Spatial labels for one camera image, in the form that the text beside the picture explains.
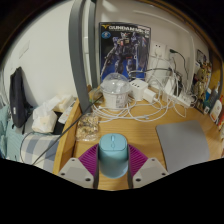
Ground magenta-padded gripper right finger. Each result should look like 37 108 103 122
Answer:
126 143 169 189

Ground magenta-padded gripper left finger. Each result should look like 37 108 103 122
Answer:
57 143 101 189

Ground light blue computer mouse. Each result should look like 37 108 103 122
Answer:
97 133 130 179

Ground grey mouse pad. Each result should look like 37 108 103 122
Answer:
155 119 212 174

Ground clear bag of nuts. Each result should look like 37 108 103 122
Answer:
75 113 100 143

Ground plaid bedding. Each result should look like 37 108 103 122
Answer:
0 106 63 173

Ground white plug adapter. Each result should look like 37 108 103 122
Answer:
143 87 158 104

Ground white power strip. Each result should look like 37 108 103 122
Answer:
166 92 193 108

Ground white charger block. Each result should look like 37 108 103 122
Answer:
129 78 149 102

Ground clear domed plastic cup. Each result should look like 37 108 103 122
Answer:
99 72 132 110

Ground black hanging bag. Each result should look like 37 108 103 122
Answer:
8 66 34 129

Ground robot model kit box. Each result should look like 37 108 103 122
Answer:
99 21 152 83

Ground colourful printed boxes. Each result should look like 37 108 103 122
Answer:
194 49 213 78

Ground black cable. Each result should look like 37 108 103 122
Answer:
31 95 104 166

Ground white cable bundle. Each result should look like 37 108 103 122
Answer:
91 64 188 124

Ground grey metal desk frame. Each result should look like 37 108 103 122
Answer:
68 0 101 105

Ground white wall socket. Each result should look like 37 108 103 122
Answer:
150 40 168 61

